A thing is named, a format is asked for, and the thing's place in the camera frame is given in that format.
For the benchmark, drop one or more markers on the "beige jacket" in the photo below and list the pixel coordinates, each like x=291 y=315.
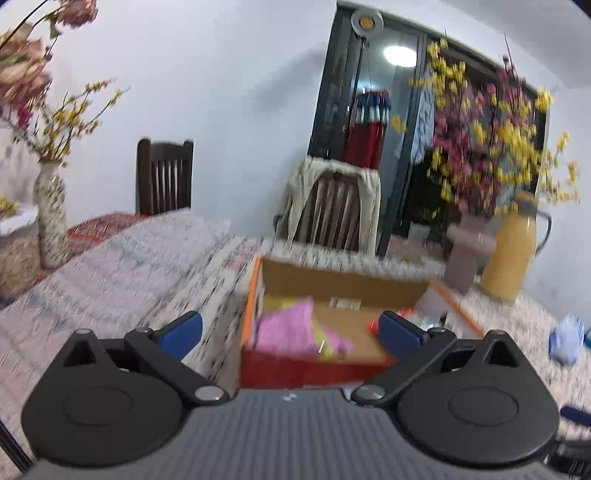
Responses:
x=369 y=207

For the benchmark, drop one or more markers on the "red patterned cloth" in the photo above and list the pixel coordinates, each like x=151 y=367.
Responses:
x=97 y=228

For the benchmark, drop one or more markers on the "loose yellow flower sprig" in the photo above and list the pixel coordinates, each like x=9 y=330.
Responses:
x=7 y=205

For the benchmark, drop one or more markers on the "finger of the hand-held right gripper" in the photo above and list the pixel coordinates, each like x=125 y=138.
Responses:
x=575 y=447
x=577 y=415

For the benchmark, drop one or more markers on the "thin yellow blossom twigs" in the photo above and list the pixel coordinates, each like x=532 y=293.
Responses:
x=69 y=120

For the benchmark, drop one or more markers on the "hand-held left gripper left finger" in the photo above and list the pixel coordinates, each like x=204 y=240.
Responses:
x=182 y=330

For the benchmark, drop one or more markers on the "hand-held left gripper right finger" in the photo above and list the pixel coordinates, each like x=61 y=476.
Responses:
x=397 y=330

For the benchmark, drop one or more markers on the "folded zigzag patterned blanket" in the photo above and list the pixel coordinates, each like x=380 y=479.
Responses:
x=101 y=286

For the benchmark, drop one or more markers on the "red cardboard box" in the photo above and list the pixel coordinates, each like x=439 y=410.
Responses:
x=295 y=371

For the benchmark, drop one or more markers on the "clear plastic food container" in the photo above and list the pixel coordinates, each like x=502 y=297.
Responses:
x=18 y=258

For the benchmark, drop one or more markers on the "pale blue plastic bag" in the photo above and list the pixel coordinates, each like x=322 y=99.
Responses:
x=568 y=339

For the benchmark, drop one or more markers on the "hanging red blue garment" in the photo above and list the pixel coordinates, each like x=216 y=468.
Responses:
x=367 y=129

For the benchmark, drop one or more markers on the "wooden chair with slats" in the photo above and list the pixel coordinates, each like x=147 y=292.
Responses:
x=334 y=212

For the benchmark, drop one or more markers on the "dried pink roses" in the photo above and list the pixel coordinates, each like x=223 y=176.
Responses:
x=27 y=69

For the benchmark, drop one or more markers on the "mauve ceramic vase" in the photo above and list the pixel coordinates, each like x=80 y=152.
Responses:
x=468 y=258

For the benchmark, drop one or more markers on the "blue basket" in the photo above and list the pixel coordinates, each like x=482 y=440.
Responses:
x=588 y=338

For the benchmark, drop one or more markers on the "dark framed glass door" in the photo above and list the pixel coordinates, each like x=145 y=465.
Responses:
x=332 y=115

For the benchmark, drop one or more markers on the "slim floral vase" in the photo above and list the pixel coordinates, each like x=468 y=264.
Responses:
x=51 y=217

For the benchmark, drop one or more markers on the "yellow and pink blossom branches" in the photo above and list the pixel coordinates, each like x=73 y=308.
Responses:
x=485 y=138

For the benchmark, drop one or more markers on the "yellow thermos jug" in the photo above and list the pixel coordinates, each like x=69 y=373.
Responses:
x=508 y=258

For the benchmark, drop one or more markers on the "dark wooden chair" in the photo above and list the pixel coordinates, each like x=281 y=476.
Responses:
x=164 y=175

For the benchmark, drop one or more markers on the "calligraphy print tablecloth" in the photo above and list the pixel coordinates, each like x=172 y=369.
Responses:
x=221 y=300

